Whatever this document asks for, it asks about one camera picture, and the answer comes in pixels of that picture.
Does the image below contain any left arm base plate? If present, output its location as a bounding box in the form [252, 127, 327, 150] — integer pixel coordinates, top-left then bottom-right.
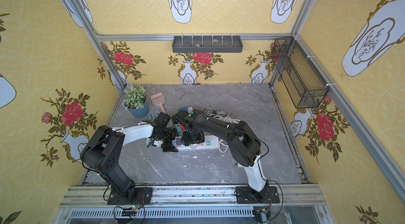
[107, 187, 153, 206]

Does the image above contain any white power strip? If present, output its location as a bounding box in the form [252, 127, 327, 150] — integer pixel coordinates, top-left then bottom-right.
[173, 135, 219, 151]

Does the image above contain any black wire mesh basket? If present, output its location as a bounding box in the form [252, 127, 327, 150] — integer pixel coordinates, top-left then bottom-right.
[272, 37, 330, 109]

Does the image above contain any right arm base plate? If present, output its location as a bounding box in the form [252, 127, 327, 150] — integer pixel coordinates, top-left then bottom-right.
[234, 186, 281, 204]

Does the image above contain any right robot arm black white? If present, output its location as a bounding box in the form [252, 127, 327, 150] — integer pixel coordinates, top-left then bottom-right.
[172, 110, 266, 192]

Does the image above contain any grey purple plug adapter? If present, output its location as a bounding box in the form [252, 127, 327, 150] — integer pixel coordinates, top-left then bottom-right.
[175, 136, 182, 147]

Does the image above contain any white coiled power cable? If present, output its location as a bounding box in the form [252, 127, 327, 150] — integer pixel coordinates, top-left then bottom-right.
[202, 107, 243, 153]

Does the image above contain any grey wall shelf tray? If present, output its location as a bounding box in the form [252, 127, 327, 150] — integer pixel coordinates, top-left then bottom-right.
[172, 35, 243, 54]

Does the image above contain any blue cube socket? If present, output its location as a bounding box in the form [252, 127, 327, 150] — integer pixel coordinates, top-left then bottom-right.
[178, 107, 188, 113]

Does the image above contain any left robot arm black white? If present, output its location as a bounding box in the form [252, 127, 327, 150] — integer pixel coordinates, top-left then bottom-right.
[80, 112, 178, 200]

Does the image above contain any potted green plant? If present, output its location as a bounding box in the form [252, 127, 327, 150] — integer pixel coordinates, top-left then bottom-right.
[123, 84, 149, 118]

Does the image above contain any pink plastic scoop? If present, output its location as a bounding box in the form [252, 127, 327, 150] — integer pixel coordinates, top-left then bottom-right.
[150, 93, 166, 113]

